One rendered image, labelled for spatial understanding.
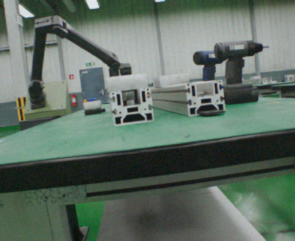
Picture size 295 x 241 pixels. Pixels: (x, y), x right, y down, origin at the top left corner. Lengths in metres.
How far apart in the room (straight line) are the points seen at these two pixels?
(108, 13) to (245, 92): 12.08
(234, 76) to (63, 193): 0.73
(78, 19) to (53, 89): 11.30
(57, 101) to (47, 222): 1.25
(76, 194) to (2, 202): 0.14
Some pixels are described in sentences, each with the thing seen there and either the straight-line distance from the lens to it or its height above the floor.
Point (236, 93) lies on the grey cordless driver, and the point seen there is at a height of 0.81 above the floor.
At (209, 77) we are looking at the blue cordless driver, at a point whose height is 0.89.
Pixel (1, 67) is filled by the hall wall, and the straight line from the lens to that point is 13.73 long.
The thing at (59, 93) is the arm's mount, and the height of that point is 0.90.
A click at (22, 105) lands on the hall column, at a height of 0.90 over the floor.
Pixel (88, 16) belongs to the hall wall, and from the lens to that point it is 13.03.
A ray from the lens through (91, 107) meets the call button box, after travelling 1.37.
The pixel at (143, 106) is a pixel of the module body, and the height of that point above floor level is 0.82.
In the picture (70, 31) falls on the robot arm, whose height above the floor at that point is 1.18.
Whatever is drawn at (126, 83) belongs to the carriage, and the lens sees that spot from 0.80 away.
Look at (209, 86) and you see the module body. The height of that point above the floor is 0.85.
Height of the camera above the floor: 0.86
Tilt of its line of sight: 6 degrees down
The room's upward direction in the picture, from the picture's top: 7 degrees counter-clockwise
